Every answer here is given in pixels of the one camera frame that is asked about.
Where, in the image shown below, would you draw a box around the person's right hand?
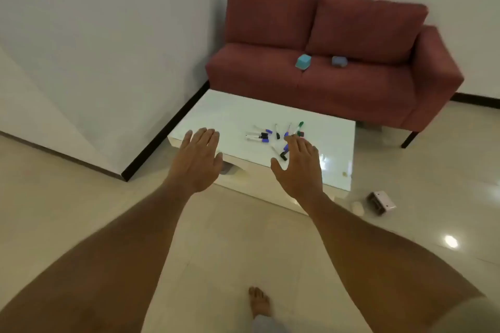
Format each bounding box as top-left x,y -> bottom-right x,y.
270,134 -> 327,209

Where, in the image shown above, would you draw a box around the person's left hand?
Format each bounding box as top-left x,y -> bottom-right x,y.
163,127 -> 224,194

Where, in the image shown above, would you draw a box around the pink desk organizer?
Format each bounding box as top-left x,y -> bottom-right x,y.
366,190 -> 397,216

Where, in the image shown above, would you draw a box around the person's right forearm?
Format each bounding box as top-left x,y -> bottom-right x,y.
304,192 -> 485,333

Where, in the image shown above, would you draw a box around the person's left forearm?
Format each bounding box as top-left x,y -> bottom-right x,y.
0,180 -> 196,333

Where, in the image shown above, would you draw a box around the person's bare foot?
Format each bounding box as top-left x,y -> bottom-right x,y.
248,286 -> 271,320

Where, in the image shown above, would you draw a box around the person's grey trousers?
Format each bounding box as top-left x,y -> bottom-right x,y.
252,314 -> 290,333

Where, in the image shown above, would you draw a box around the black baseboard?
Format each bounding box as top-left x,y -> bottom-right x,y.
451,93 -> 500,110
121,80 -> 211,183

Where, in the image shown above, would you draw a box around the white table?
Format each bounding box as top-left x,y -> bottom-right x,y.
167,88 -> 357,216

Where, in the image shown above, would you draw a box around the red fabric sofa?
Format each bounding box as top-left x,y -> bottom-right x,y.
206,0 -> 466,149

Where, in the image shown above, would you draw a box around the red sofa back cushion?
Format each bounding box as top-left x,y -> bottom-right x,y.
224,0 -> 318,50
306,0 -> 429,66

